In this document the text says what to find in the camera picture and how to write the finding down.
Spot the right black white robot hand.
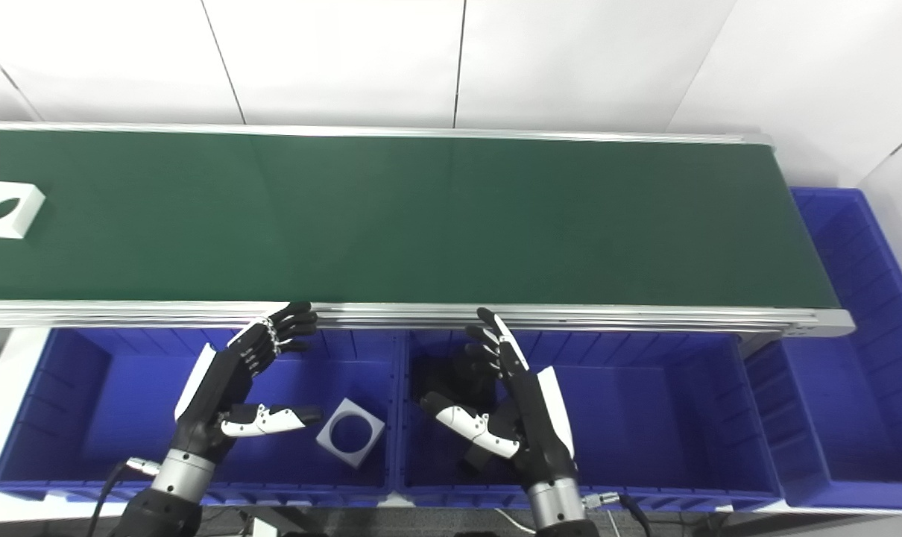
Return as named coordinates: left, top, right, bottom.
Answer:
left=419, top=307, right=578, bottom=493

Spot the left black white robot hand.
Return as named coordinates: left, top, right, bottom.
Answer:
left=171, top=301, right=324, bottom=465

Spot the white square part round hole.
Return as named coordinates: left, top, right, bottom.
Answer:
left=316, top=398, right=386, bottom=469
left=0, top=180, right=46, bottom=239

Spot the black part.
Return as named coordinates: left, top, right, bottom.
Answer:
left=420, top=352, right=499, bottom=418

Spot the large blue plastic bin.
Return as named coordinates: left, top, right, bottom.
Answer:
left=744, top=187, right=902, bottom=511

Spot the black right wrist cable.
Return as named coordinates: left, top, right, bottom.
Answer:
left=581, top=490, right=655, bottom=537

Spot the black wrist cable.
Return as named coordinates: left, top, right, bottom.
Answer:
left=86, top=458, right=163, bottom=537
left=581, top=490, right=655, bottom=537

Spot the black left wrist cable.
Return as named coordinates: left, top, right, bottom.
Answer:
left=86, top=458, right=163, bottom=537

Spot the green conveyor belt aluminium frame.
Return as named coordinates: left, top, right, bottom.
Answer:
left=0, top=121, right=857, bottom=338

